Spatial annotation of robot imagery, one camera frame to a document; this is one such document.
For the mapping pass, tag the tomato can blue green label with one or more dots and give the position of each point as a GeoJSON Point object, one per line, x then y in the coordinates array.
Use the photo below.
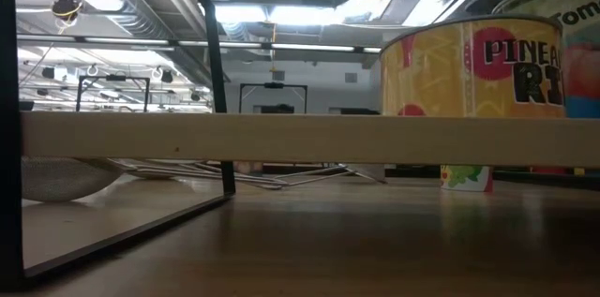
{"type": "Point", "coordinates": [583, 53]}

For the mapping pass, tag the short pineapple rings can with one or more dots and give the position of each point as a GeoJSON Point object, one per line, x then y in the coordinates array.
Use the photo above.
{"type": "Point", "coordinates": [445, 77]}

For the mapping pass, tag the can white green label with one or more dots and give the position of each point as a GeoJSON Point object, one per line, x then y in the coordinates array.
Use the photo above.
{"type": "Point", "coordinates": [464, 177]}

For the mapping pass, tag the tall can tan label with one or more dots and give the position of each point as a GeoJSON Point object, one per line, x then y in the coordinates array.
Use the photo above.
{"type": "Point", "coordinates": [248, 167]}

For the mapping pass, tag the wooden shelf black metal legs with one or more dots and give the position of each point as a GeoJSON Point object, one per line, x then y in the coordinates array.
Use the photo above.
{"type": "Point", "coordinates": [300, 140]}

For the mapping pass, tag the small metal mesh strainer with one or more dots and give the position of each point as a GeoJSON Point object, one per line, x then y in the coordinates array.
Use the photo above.
{"type": "Point", "coordinates": [370, 173]}

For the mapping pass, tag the long silver ceiling pipe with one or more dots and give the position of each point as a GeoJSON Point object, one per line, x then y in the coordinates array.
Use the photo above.
{"type": "Point", "coordinates": [117, 40]}

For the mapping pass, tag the large metal mesh strainer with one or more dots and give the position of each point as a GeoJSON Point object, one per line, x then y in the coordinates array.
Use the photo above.
{"type": "Point", "coordinates": [154, 175]}

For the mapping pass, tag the grey square wall vent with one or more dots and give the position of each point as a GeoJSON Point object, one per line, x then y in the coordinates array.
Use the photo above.
{"type": "Point", "coordinates": [351, 78]}
{"type": "Point", "coordinates": [278, 76]}

